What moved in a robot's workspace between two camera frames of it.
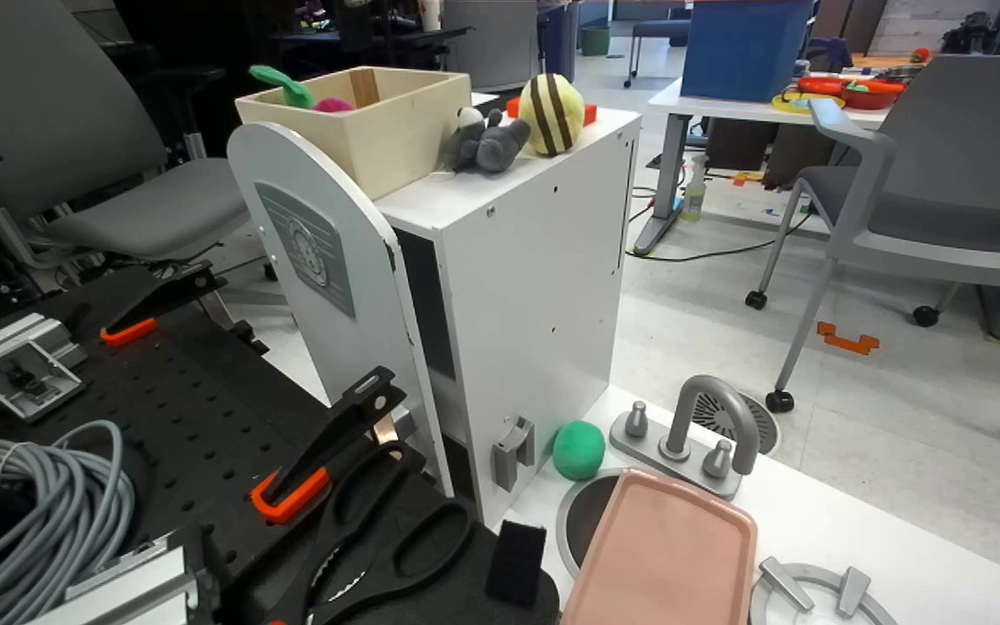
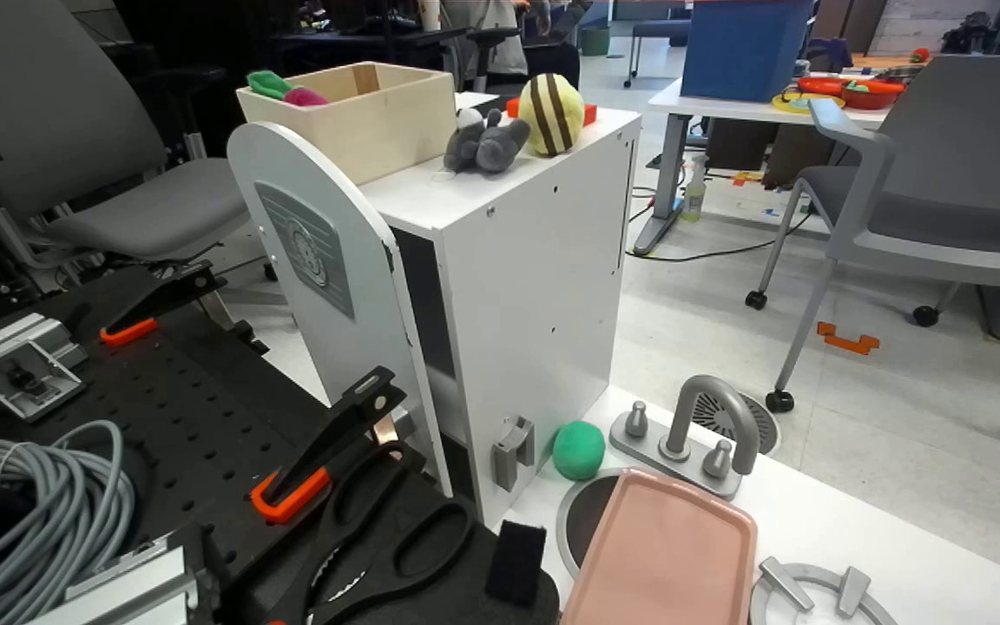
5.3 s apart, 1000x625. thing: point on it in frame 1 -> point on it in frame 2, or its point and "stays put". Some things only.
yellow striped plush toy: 553,111 stays put
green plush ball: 579,450 stays put
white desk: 676,110 stays put
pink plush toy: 333,104 -> 304,97
